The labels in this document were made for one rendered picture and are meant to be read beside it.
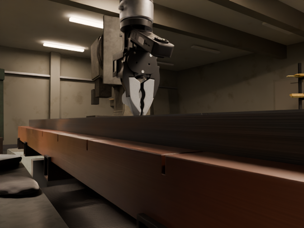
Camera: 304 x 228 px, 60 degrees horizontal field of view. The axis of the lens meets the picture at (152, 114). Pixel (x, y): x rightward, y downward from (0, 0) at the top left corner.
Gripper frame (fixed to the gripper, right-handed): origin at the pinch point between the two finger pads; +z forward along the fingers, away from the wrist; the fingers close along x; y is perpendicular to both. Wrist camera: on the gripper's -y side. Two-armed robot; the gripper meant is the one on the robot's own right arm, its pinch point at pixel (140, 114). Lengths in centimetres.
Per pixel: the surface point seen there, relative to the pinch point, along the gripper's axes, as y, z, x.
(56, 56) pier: 882, -219, -158
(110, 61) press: 392, -106, -154
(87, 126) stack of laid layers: -1.6, 2.4, 12.0
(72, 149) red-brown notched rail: -7.6, 6.0, 16.4
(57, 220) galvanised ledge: -1.6, 18.5, 17.2
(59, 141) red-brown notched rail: 1.5, 5.3, 16.4
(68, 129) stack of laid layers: 13.3, 3.4, 12.0
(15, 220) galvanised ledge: 1.9, 18.5, 23.4
